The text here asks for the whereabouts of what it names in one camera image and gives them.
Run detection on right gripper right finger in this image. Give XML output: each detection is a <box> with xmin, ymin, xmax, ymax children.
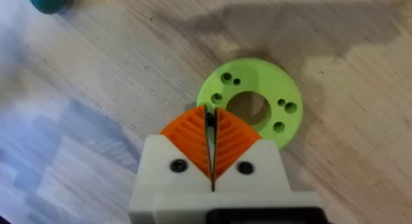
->
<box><xmin>212</xmin><ymin>107</ymin><xmax>292</xmax><ymax>194</ymax></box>

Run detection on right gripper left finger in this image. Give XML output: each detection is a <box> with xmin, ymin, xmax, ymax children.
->
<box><xmin>128</xmin><ymin>104</ymin><xmax>214</xmax><ymax>224</ymax></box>

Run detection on blue electric screwdriver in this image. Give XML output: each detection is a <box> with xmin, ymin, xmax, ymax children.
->
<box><xmin>25</xmin><ymin>0</ymin><xmax>71</xmax><ymax>15</ymax></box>

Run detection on green disc with holes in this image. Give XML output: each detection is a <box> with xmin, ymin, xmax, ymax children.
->
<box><xmin>196</xmin><ymin>58</ymin><xmax>304</xmax><ymax>150</ymax></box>

